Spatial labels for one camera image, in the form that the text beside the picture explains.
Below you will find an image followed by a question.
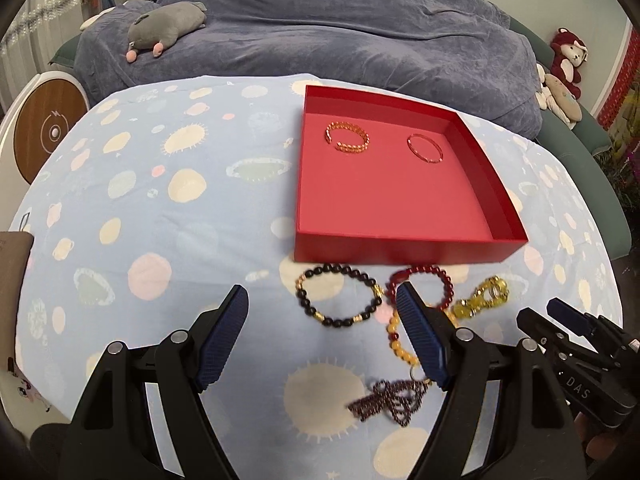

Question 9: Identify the dark garnet bead strand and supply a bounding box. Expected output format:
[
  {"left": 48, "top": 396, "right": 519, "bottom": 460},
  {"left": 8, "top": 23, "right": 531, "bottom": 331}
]
[{"left": 347, "top": 379, "right": 432, "bottom": 428}]

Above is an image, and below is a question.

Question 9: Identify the yellow green stone bracelet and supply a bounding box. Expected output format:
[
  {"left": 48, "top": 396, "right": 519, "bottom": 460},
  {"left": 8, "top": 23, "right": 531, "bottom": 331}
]
[{"left": 451, "top": 275, "right": 510, "bottom": 320}]

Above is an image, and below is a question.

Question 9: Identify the yellow amber bead bracelet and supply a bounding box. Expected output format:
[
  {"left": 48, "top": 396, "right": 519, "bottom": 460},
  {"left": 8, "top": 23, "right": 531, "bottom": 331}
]
[{"left": 387, "top": 309, "right": 459, "bottom": 369}]

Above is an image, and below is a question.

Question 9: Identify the dark red bead bracelet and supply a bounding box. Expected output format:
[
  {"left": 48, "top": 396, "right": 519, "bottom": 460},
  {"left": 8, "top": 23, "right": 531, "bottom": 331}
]
[{"left": 385, "top": 263, "right": 456, "bottom": 313}]

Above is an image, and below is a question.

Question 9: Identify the black and gold bead bracelet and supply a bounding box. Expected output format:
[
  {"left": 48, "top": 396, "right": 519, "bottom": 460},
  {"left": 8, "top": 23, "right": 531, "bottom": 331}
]
[{"left": 295, "top": 262, "right": 385, "bottom": 330}]

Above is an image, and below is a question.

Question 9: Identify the thin gold bangle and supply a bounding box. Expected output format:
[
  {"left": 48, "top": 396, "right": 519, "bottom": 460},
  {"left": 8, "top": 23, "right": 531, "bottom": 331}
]
[{"left": 406, "top": 133, "right": 444, "bottom": 165}]

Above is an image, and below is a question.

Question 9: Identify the gold chain link bracelet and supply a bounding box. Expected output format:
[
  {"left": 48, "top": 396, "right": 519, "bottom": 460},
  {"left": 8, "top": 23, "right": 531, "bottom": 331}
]
[{"left": 324, "top": 120, "right": 372, "bottom": 155}]

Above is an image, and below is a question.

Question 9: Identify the planet print blue sheet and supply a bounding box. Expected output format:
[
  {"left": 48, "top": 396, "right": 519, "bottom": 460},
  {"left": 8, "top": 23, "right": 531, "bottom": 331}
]
[{"left": 11, "top": 75, "right": 623, "bottom": 479}]

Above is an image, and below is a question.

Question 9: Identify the red shallow cardboard box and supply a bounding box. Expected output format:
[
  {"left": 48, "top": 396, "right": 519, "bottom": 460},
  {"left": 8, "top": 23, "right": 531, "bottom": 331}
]
[{"left": 294, "top": 86, "right": 528, "bottom": 266}]

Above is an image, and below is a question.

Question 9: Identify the beige cookie plush cushion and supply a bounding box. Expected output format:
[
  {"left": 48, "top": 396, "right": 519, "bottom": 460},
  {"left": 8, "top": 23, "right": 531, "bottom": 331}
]
[{"left": 544, "top": 74, "right": 582, "bottom": 125}]

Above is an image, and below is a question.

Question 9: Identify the red monkey plush toy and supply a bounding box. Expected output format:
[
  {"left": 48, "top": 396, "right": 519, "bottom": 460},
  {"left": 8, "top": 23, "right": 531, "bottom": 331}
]
[{"left": 550, "top": 27, "right": 588, "bottom": 100}]

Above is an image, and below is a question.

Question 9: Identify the grey mouse plush toy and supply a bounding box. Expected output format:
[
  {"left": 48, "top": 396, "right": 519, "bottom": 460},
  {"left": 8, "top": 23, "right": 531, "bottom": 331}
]
[{"left": 126, "top": 1, "right": 207, "bottom": 64}]

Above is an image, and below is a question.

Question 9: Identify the blue grey blanket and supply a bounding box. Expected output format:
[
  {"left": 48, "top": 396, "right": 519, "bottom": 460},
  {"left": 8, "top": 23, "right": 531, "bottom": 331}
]
[{"left": 74, "top": 0, "right": 542, "bottom": 139}]

